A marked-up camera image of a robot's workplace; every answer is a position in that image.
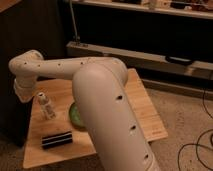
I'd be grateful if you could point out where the black white striped box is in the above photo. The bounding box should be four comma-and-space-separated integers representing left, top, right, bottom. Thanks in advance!
41, 131, 73, 149

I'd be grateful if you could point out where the metal pole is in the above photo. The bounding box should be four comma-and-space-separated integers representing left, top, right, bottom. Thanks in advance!
69, 0, 81, 45

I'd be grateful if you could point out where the wooden shelf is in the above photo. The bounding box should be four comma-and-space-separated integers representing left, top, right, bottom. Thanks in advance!
63, 0, 213, 20

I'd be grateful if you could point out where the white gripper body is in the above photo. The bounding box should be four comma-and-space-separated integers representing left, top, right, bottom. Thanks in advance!
14, 80, 35, 103

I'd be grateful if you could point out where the long grey case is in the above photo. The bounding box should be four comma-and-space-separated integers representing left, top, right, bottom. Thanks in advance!
66, 41, 213, 80

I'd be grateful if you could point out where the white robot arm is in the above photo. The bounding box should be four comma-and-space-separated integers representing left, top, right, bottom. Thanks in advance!
8, 50, 161, 171

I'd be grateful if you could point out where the green bowl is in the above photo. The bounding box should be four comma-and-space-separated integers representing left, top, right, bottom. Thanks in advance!
69, 103, 85, 128

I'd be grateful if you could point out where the black floor cable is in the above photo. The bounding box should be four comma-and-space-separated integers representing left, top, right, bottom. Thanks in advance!
177, 71, 213, 171

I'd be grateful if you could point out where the wooden table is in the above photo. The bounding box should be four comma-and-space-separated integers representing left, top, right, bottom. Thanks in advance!
23, 69, 168, 168

